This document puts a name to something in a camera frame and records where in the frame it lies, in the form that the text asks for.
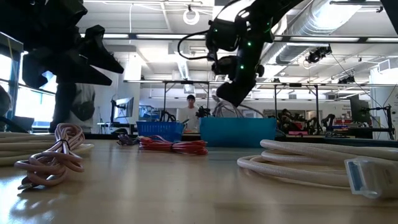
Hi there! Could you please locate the black workstation frame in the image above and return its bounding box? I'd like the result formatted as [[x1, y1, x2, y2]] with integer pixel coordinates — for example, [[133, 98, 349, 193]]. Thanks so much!
[[123, 79, 320, 119]]

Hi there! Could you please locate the computer monitor on arm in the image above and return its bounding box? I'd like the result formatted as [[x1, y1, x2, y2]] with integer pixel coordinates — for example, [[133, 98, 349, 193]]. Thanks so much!
[[113, 96, 135, 119]]

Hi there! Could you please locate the teal plastic bin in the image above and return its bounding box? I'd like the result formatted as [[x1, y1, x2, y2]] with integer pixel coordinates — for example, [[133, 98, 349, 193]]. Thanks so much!
[[199, 117, 277, 147]]

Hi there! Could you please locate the red cable bundle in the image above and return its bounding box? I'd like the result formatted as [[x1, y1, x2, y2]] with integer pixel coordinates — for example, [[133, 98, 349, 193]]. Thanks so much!
[[138, 135, 208, 156]]

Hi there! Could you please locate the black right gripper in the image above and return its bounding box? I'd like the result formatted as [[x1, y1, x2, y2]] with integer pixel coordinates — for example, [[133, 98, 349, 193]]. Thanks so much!
[[213, 55, 265, 107]]

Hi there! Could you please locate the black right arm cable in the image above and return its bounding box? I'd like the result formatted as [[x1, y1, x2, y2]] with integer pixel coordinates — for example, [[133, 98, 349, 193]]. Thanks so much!
[[177, 29, 215, 60]]

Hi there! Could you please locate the purple cable bundle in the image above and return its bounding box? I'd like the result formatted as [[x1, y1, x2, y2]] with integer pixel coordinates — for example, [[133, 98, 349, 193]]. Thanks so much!
[[117, 133, 141, 146]]

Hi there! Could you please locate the dark computer monitor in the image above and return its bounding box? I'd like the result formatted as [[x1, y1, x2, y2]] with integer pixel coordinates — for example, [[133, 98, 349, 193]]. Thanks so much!
[[349, 94, 371, 125]]

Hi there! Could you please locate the white ring light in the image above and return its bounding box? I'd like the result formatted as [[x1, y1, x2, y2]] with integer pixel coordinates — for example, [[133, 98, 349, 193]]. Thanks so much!
[[182, 8, 200, 26]]

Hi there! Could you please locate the blue mesh plastic basket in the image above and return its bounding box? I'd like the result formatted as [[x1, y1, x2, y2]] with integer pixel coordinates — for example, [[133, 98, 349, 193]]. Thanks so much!
[[136, 121, 185, 143]]

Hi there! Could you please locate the pink cable bundle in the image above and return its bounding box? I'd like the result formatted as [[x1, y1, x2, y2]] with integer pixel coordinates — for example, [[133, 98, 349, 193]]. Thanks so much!
[[14, 123, 86, 190]]

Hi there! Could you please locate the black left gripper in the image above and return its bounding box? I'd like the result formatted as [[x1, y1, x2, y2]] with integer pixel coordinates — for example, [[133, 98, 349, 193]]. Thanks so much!
[[21, 24, 124, 90]]

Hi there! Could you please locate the silver ventilation duct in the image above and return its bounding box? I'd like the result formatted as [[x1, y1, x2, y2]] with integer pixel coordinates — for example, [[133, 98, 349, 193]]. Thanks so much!
[[270, 0, 363, 65]]

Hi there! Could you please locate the thick white braided cable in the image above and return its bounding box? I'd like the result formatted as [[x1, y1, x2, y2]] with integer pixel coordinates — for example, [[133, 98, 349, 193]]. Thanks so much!
[[0, 132, 95, 167], [236, 139, 398, 200]]

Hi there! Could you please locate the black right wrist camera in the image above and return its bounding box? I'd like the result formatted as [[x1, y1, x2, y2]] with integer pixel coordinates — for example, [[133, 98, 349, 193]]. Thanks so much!
[[205, 17, 242, 53]]

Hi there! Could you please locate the cream cable coil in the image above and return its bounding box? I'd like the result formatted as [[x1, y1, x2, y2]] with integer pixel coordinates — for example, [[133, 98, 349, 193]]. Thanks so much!
[[211, 95, 266, 118]]

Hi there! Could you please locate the black monitor stand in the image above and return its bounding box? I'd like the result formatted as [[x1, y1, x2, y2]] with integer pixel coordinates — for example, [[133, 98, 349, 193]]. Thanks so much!
[[369, 104, 396, 141]]

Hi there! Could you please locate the person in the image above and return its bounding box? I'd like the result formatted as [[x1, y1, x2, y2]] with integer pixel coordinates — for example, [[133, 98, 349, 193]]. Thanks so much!
[[177, 94, 201, 131], [49, 82, 96, 134]]

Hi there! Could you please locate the black chair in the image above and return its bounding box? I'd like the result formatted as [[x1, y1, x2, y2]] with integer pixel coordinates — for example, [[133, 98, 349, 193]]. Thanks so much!
[[0, 115, 35, 133]]

